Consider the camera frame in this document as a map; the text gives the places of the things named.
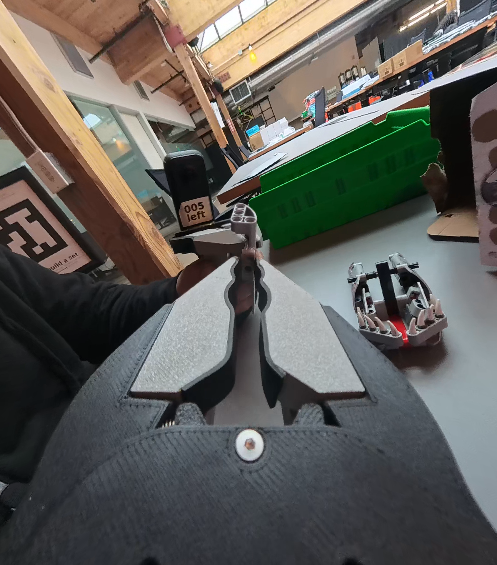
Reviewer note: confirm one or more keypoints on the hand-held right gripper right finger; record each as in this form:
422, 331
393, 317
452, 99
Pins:
310, 348

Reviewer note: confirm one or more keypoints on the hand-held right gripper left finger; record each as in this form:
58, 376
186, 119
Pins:
182, 344

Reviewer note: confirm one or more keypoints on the grey lego beam piece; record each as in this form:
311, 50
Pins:
244, 216

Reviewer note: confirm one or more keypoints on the person's left forearm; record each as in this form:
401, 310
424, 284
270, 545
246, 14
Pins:
134, 309

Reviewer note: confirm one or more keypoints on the grey toothed lego model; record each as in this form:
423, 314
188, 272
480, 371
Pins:
427, 337

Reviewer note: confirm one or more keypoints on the person's left hand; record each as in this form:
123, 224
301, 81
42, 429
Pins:
195, 276

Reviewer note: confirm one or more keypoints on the black chair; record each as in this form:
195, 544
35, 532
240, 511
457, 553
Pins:
160, 190

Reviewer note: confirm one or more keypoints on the green plastic bin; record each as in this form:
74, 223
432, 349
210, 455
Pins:
319, 156
341, 207

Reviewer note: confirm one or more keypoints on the stack of white boxes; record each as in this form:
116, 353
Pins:
277, 131

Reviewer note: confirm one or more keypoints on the grey electrical box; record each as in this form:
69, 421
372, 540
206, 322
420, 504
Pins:
50, 172

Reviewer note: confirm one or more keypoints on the black monitor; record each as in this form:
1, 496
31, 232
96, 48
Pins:
320, 108

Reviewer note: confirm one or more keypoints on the framed black-white code sign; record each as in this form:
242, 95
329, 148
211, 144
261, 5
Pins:
23, 220

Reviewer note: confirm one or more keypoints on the person's black clothing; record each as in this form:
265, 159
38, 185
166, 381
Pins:
10, 353

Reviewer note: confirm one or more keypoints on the brown cardboard box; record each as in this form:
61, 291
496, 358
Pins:
408, 56
386, 68

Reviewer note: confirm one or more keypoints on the dark printed cardboard box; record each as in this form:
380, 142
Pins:
456, 132

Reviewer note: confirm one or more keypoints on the slim wooden post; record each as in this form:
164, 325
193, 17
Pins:
200, 97

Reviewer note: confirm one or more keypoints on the wall air vent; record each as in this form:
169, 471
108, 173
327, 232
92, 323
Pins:
239, 92

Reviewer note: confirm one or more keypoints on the thick wooden post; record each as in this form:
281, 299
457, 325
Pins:
76, 145

